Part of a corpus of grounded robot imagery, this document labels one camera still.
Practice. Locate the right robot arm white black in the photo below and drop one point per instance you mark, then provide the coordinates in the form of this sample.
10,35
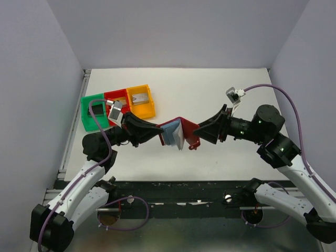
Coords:
317,210

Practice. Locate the aluminium frame rail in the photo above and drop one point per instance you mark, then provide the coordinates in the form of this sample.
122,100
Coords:
63,166

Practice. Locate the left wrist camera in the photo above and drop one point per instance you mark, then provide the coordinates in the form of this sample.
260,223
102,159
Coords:
115,115

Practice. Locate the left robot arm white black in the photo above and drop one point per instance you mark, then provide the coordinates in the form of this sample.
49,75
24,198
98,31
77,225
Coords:
53,225

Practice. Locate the yellow plastic bin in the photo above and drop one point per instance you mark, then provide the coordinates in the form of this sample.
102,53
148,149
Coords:
142,111

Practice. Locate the gold card in red bin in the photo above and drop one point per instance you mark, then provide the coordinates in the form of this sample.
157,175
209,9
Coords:
121,100

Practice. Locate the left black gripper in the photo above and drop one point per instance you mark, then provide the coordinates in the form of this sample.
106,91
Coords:
137,130

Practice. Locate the green plastic bin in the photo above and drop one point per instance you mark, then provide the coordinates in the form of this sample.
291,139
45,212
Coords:
87,120

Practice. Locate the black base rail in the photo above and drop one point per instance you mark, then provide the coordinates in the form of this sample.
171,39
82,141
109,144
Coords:
179,199

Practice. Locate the silver card in yellow bin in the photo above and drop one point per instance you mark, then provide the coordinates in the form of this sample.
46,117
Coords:
140,98

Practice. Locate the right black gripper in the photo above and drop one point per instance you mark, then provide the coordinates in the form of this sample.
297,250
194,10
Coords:
209,129

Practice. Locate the red leather card holder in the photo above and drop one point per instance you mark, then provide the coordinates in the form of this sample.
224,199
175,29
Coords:
178,131

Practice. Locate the black card in green bin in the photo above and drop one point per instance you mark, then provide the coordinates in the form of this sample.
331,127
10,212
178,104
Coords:
99,110

